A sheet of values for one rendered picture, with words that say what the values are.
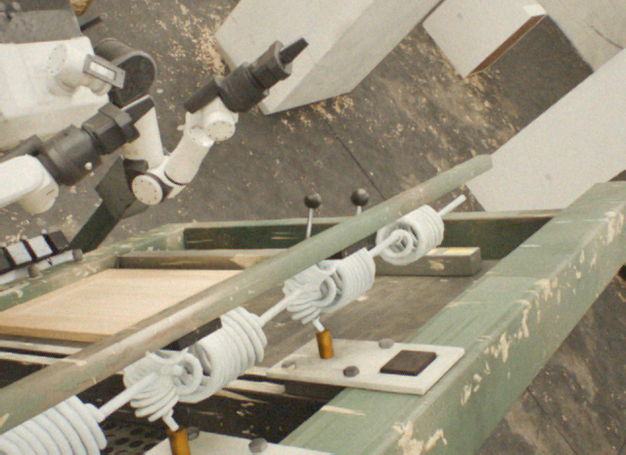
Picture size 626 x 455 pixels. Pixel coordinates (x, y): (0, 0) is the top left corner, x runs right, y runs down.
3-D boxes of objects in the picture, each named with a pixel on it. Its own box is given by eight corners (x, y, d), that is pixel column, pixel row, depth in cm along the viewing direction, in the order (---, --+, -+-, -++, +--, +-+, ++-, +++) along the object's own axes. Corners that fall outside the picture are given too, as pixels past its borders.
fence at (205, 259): (136, 265, 199) (133, 250, 199) (482, 267, 145) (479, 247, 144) (121, 271, 195) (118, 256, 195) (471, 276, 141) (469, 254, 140)
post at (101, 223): (24, 310, 273) (120, 191, 229) (33, 324, 272) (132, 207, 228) (10, 316, 268) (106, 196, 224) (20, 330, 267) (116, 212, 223)
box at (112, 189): (123, 181, 231) (152, 145, 221) (145, 212, 230) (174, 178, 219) (92, 190, 222) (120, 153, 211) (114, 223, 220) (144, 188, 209)
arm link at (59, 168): (79, 166, 129) (21, 207, 126) (89, 187, 139) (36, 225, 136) (38, 117, 131) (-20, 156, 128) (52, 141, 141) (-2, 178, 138)
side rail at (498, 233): (205, 258, 220) (198, 222, 218) (603, 258, 157) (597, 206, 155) (191, 265, 216) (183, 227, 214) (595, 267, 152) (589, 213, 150)
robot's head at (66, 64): (42, 52, 148) (69, 37, 142) (87, 73, 155) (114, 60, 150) (37, 83, 146) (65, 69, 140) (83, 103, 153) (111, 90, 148)
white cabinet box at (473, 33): (443, 21, 682) (504, -40, 639) (483, 71, 674) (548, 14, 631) (421, 23, 646) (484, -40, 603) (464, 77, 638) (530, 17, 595)
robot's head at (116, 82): (66, 54, 149) (89, 46, 144) (103, 71, 155) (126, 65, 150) (60, 84, 147) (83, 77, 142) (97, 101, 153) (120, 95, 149)
